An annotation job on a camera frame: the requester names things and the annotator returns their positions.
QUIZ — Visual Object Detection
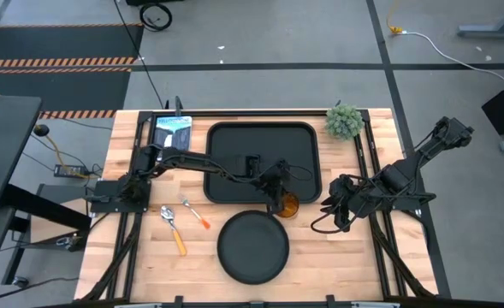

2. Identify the black power adapter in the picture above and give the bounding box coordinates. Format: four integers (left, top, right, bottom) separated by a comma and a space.
53, 163, 86, 179

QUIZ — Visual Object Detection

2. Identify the yellow floor cable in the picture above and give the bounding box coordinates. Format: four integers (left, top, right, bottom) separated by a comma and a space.
41, 127, 91, 180

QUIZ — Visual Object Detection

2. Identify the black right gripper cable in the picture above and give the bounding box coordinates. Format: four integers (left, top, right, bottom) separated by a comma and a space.
311, 200, 366, 235

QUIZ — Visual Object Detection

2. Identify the black desk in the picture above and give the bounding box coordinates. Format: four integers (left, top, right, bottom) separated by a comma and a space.
0, 94, 44, 214

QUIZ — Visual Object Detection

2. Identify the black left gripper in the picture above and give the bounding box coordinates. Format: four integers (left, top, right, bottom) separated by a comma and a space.
259, 158, 293, 216

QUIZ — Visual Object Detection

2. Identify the amber translucent cup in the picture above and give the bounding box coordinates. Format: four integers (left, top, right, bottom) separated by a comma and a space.
276, 192, 301, 219

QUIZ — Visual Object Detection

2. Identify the green artificial plant ball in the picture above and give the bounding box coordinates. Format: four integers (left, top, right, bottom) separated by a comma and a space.
324, 104, 365, 141

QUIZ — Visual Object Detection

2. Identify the black rectangular tray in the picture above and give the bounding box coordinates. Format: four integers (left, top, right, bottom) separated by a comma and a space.
204, 121, 323, 205

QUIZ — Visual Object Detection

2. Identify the black hazard striped floor mat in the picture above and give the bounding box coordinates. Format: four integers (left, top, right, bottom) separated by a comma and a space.
0, 22, 145, 121

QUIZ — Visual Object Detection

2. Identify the yellow cable with plug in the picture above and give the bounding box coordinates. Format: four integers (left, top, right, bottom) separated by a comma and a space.
385, 0, 405, 35

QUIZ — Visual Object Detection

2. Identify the black round plate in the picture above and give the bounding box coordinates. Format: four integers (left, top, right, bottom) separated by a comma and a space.
216, 210, 291, 286

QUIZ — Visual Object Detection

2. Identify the coiled black cable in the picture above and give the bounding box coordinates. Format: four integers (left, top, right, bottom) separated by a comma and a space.
139, 3, 174, 33

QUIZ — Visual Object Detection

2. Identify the spoon with orange handle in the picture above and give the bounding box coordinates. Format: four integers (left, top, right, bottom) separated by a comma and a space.
160, 205, 188, 258

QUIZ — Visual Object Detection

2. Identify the long black floor cable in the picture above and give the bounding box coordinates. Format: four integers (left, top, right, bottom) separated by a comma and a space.
113, 0, 166, 110

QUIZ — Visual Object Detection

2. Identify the fork with orange handle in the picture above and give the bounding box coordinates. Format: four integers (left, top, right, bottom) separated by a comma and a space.
178, 193, 211, 230

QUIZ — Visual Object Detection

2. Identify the grey desk leg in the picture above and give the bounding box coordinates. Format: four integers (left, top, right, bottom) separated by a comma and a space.
456, 0, 504, 41

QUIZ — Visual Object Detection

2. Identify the blue packet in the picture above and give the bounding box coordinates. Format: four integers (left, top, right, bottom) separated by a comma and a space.
152, 115, 193, 163

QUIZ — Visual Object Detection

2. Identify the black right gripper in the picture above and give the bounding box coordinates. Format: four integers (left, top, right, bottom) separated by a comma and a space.
319, 174, 361, 233

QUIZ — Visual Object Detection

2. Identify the white floor cable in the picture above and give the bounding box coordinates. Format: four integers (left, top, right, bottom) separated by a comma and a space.
400, 30, 504, 89

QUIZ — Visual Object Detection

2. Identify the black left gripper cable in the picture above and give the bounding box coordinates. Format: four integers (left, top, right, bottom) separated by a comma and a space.
284, 163, 315, 183

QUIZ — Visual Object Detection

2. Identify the black metal table frame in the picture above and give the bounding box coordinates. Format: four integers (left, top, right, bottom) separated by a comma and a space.
79, 108, 440, 308

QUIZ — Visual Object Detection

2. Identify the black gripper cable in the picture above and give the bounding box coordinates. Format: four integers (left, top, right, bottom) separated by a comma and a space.
284, 163, 315, 183
311, 200, 366, 235

